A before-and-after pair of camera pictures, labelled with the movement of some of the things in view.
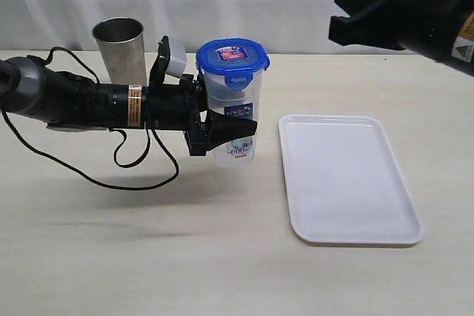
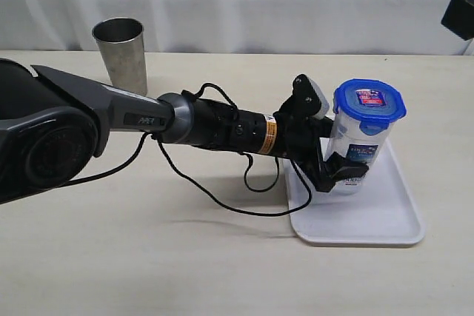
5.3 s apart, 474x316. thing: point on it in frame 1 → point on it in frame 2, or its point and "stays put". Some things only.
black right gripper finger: x=382 y=27 → x=459 y=15
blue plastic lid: x=237 y=58 → x=373 y=103
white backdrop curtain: x=287 y=5 stays put
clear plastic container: x=245 y=103 → x=349 y=141
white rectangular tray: x=345 y=185 stays put
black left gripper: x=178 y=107 → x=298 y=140
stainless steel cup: x=121 y=41 stays put
